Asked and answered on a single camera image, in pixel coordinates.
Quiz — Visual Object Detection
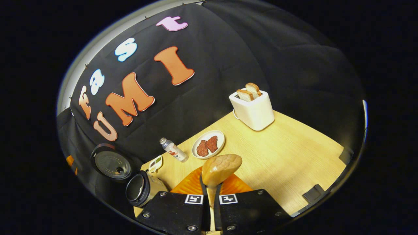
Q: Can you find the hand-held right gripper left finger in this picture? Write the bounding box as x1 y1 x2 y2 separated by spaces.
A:
136 166 211 234

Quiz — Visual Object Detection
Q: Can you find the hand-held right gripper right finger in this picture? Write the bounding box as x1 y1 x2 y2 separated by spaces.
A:
214 175 293 234

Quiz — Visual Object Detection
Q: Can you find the grey rice cooker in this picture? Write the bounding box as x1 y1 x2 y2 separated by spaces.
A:
91 143 169 208

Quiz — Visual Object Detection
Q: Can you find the wooden spoon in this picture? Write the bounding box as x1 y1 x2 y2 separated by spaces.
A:
201 154 243 234

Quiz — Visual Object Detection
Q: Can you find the white divided condiment tray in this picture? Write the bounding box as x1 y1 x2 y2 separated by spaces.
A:
149 155 163 174

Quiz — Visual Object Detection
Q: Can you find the small clear plastic bottle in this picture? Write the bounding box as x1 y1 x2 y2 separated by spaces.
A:
159 137 189 163

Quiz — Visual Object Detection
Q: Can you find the red meat piece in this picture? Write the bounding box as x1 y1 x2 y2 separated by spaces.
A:
197 140 209 157
206 136 218 153

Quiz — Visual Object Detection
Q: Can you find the white round plate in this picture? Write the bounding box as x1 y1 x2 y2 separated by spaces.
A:
192 130 226 159

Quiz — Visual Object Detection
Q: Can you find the white toaster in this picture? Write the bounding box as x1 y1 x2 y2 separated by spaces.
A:
229 88 275 131

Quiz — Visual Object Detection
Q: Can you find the toasted bread slice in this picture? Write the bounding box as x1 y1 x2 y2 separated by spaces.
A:
245 83 262 97
236 89 254 102

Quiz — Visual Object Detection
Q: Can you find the black backdrop cloth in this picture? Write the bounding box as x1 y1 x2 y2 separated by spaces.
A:
57 0 365 196

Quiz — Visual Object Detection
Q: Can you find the black table edge bracket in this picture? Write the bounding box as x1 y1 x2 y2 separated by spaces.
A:
302 184 326 205
339 147 355 165

